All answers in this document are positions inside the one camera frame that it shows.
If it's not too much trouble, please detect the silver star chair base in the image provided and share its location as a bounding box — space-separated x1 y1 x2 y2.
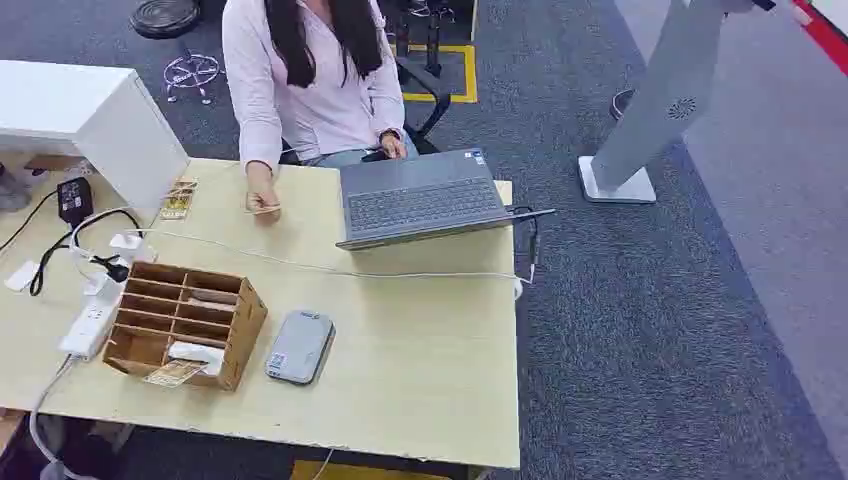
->
162 52 223 107

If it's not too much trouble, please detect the white cabinet box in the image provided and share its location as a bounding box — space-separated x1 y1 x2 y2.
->
0 59 191 213

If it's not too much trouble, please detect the yellow sheet under desk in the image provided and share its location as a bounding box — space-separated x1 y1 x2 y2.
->
290 459 453 480

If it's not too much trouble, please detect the person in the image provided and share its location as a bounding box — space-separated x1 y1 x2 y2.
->
221 0 421 227

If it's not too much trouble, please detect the black laptop cable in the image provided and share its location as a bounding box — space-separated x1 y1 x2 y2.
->
508 205 543 285

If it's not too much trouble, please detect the black plug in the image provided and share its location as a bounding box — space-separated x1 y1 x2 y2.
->
91 254 132 284

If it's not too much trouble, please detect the black round disc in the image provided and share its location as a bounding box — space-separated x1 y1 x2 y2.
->
128 0 202 40

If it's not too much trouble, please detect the black office chair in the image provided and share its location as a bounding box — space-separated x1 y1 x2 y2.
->
380 55 453 157

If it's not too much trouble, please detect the wooden card box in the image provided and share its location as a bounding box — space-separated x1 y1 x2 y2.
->
102 260 270 393

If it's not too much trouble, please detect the thin white cable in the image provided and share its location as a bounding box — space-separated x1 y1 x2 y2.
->
125 228 526 301

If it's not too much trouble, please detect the white plug adapter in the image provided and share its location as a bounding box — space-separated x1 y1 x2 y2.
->
107 232 158 264

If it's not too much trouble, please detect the grey laptop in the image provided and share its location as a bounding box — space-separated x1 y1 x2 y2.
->
335 147 557 252

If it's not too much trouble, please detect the black power adapter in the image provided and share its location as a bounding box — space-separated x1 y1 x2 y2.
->
56 176 95 227

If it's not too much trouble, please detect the stack of printed cards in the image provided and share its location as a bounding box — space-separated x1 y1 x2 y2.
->
158 176 200 222

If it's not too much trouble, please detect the thick white power cord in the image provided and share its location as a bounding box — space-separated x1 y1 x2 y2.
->
28 356 101 480

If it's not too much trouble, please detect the grey floor stand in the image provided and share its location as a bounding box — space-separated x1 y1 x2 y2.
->
577 0 733 205

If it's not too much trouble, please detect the black power cable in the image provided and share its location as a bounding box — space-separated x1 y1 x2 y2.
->
29 207 144 298

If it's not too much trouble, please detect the person's right hand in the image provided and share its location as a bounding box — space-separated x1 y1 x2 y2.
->
245 160 283 226

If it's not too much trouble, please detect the white charger block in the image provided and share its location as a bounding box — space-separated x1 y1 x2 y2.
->
3 259 42 294

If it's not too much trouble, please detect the white power strip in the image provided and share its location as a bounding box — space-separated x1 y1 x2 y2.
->
58 290 125 363

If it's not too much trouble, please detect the person's left hand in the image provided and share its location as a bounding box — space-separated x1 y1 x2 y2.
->
379 134 409 162

